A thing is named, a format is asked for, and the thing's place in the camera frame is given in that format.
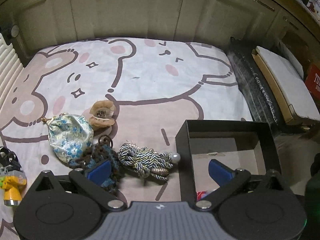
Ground yellow toy camera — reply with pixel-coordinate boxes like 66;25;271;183
1;146;27;206

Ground black wrapped bundle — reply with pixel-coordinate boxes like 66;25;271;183
226;37;285;127

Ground cream ribbed headboard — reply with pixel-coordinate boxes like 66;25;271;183
0;34;23;107

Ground blue white twisted rope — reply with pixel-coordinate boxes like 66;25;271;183
117;142;181;182

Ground blue brown crochet scrunchie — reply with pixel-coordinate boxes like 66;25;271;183
68;135;123;195

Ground cartoon bear bed sheet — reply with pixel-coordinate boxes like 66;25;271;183
0;37;254;240

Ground grey foam board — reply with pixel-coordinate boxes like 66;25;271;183
255;45;320;120

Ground beige flower hair clip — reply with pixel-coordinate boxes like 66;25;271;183
88;100;116;131

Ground black open storage box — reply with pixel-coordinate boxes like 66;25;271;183
175;120;281;203

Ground flat brown cardboard box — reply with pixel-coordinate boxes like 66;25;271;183
251;49;320;126

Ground blue floral satin pouch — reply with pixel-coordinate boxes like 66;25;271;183
42;113;94;164

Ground red patterned small pack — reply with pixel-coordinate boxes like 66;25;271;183
197;190;213;201

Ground cream wardrobe cabinet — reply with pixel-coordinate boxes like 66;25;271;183
1;0;319;62

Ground red Tuborg carton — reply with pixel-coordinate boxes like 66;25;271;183
305;64;320;99

